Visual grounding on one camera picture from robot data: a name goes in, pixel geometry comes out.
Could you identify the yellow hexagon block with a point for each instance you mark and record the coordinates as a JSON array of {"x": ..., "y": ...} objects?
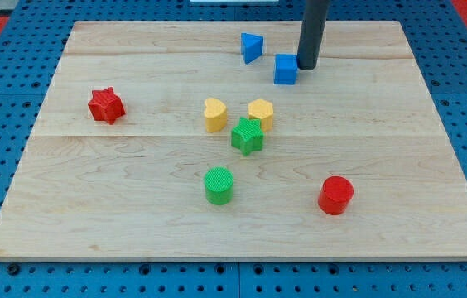
[{"x": 262, "y": 110}]

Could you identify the green cylinder block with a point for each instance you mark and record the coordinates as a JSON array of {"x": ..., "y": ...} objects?
[{"x": 219, "y": 182}]

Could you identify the yellow heart block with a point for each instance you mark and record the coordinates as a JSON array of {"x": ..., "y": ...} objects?
[{"x": 215, "y": 114}]

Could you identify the blue cube block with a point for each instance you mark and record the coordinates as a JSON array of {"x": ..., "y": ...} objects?
[{"x": 285, "y": 69}]

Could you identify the green star block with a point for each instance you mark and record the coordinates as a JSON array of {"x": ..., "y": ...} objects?
[{"x": 247, "y": 136}]

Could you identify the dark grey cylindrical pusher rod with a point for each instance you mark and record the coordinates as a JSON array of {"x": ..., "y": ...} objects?
[{"x": 312, "y": 30}]

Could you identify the blue triangle block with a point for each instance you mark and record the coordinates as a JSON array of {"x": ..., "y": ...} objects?
[{"x": 251, "y": 47}]

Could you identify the light wooden board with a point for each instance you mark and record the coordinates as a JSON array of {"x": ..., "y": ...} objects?
[{"x": 88, "y": 191}]

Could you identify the red star block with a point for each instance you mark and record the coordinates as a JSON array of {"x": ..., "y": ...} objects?
[{"x": 106, "y": 106}]

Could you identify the red cylinder block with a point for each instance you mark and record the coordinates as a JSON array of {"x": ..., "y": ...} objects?
[{"x": 335, "y": 194}]

